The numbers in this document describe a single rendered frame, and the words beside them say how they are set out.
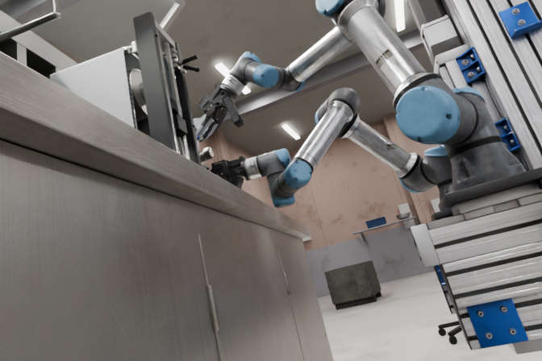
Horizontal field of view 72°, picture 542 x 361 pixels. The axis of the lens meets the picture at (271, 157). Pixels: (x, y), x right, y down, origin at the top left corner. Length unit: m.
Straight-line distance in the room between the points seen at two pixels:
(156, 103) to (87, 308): 0.67
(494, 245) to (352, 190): 10.35
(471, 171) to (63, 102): 0.81
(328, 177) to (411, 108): 10.57
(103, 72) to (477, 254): 1.02
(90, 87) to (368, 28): 0.75
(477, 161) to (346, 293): 6.21
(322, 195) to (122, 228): 11.03
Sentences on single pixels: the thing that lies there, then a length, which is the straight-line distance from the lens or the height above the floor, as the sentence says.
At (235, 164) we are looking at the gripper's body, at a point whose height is 1.14.
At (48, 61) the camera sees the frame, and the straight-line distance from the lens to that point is 1.48.
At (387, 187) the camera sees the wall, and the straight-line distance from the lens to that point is 11.11.
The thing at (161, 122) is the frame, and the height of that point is 1.13.
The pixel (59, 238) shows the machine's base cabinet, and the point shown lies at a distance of 0.31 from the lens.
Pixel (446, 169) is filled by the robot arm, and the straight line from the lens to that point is 1.44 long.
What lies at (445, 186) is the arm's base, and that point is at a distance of 1.44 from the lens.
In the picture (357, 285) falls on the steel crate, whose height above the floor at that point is 0.32.
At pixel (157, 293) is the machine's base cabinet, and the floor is 0.75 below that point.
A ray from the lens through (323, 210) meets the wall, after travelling 11.29.
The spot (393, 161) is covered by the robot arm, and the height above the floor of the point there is 1.05.
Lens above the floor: 0.73
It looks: 18 degrees up
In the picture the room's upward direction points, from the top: 14 degrees counter-clockwise
